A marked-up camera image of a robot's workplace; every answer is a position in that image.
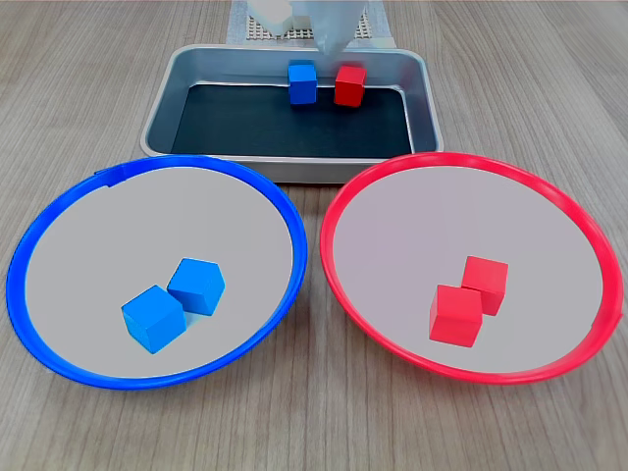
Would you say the small red cube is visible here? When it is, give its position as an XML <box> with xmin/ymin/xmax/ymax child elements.
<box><xmin>460</xmin><ymin>255</ymin><xmax>509</xmax><ymax>317</ymax></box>
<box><xmin>428</xmin><ymin>284</ymin><xmax>484</xmax><ymax>349</ymax></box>
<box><xmin>334</xmin><ymin>64</ymin><xmax>368</xmax><ymax>108</ymax></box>

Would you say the small blue cube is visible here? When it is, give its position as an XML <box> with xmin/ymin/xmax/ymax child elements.
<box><xmin>166</xmin><ymin>257</ymin><xmax>227</xmax><ymax>317</ymax></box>
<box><xmin>121</xmin><ymin>284</ymin><xmax>188</xmax><ymax>356</ymax></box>
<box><xmin>288</xmin><ymin>59</ymin><xmax>318</xmax><ymax>106</ymax></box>

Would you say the steel tray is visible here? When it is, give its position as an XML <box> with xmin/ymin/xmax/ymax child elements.
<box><xmin>139</xmin><ymin>43</ymin><xmax>445</xmax><ymax>185</ymax></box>

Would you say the red-rimmed white plate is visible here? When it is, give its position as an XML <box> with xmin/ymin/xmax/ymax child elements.
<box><xmin>319</xmin><ymin>151</ymin><xmax>625</xmax><ymax>387</ymax></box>

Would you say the blue-rimmed white plate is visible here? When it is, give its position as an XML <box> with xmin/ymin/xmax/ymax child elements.
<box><xmin>5</xmin><ymin>154</ymin><xmax>309</xmax><ymax>392</ymax></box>

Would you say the pale perforated base plate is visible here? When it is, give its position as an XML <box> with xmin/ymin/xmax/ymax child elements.
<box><xmin>226</xmin><ymin>0</ymin><xmax>394</xmax><ymax>50</ymax></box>

